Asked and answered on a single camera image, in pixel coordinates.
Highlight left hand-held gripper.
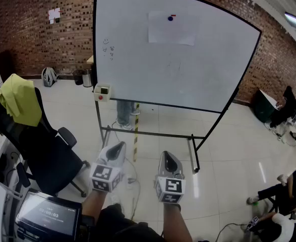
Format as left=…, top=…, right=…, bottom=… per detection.
left=89, top=141, right=127, bottom=193

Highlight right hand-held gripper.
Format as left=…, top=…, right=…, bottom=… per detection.
left=154, top=151, right=187, bottom=204

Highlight whiteboard with black frame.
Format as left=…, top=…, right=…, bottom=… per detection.
left=92, top=0, right=262, bottom=174

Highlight white paper sheet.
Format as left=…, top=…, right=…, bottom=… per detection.
left=147, top=11, right=196, bottom=46

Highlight person's right forearm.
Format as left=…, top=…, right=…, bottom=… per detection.
left=162, top=202, right=194, bottom=242

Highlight person's left forearm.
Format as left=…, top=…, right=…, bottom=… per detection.
left=81, top=189, right=108, bottom=224

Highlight black-yellow striped pole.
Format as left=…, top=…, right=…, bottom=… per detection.
left=133, top=102, right=140, bottom=162

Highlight small box with red button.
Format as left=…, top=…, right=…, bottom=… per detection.
left=93, top=83, right=112, bottom=103

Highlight black office chair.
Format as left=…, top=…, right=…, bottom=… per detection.
left=0, top=87, right=91, bottom=198

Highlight person's black clothing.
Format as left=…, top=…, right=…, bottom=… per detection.
left=91, top=203, right=165, bottom=242

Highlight silver trash bin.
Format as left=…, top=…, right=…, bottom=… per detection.
left=82, top=69, right=93, bottom=88

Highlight black trash bin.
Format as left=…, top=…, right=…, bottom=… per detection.
left=72, top=69, right=85, bottom=86

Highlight black tablet screen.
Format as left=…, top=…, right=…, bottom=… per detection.
left=15, top=188, right=83, bottom=242

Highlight grey backpack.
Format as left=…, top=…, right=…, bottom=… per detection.
left=41, top=67, right=60, bottom=87

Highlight dark green box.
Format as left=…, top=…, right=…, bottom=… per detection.
left=253, top=88, right=281, bottom=124

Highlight yellow-green cloth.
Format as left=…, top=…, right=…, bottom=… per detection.
left=0, top=74, right=42, bottom=128

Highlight dark brown cabinet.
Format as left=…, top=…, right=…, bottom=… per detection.
left=0, top=49, right=15, bottom=83

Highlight white taped sheets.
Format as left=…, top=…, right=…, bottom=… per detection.
left=48, top=8, right=61, bottom=24

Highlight black cable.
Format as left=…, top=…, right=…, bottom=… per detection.
left=214, top=222, right=248, bottom=242

